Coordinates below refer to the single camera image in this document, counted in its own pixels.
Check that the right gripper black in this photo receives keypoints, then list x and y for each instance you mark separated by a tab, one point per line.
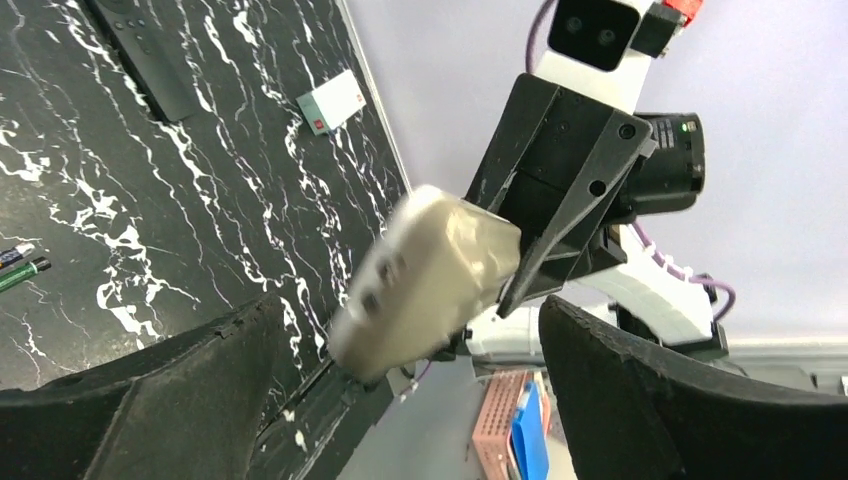
555	164

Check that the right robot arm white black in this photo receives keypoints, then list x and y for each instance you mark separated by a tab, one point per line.
651	296

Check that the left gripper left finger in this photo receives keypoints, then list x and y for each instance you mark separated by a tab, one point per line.
185	408

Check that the black remote control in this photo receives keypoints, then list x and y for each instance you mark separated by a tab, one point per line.
135	40

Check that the blue flat object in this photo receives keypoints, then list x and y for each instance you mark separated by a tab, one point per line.
528	434

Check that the white remote control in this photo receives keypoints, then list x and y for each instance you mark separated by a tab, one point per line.
440	263

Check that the black orange AAA battery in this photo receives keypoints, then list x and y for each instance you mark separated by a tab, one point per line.
14	254

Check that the brown perforated board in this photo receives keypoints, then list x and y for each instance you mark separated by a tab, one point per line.
491	436

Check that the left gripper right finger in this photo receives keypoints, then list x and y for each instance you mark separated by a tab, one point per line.
632	409

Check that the dark green AAA battery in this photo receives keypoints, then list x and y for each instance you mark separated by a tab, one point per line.
23	273

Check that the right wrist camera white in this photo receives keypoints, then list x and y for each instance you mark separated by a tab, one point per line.
604	49

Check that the white battery box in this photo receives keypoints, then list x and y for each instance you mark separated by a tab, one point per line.
330	105

